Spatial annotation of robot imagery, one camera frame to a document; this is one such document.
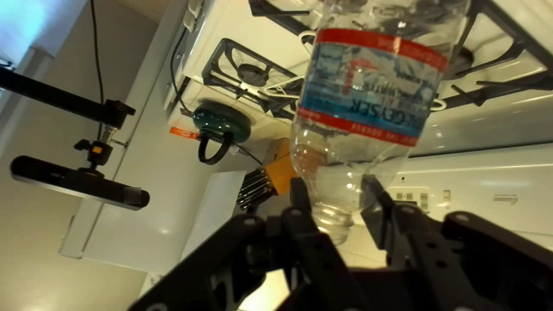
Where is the dark teal kettle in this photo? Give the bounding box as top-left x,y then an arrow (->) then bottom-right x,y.
190,102 -> 253,167

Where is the white gas stove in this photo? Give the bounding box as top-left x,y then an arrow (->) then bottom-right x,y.
162,0 -> 553,238

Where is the wooden knife block with knives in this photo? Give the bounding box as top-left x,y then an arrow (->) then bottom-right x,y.
236,153 -> 297,214

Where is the thin black cable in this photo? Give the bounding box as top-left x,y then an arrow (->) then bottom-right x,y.
167,24 -> 195,117
86,0 -> 108,143

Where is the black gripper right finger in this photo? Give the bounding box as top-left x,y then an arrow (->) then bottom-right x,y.
361,174 -> 553,311

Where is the orange pot holder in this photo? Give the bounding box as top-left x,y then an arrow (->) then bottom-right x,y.
167,124 -> 202,141

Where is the clear plastic water bottle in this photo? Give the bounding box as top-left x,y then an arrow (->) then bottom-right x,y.
288,0 -> 473,249

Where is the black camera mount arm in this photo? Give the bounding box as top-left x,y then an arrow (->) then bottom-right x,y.
0,67 -> 138,171

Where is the black stove grate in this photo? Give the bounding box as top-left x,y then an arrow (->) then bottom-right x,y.
200,36 -> 316,121
248,0 -> 553,112

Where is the black stereo camera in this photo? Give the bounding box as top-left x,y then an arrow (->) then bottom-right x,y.
8,153 -> 152,212

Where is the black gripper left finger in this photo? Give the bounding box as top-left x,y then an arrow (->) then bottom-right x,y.
127,178 -> 350,311

